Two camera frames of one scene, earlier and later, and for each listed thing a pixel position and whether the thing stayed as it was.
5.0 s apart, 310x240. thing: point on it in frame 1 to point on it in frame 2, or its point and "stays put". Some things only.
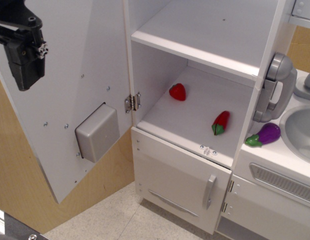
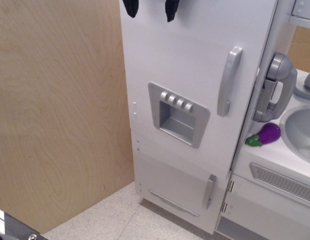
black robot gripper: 25,47 to 132,7
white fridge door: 88,64 to 187,56
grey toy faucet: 306,87 stays put
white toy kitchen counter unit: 272,196 stays put
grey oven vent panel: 301,189 stays put
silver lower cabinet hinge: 231,186 stays put
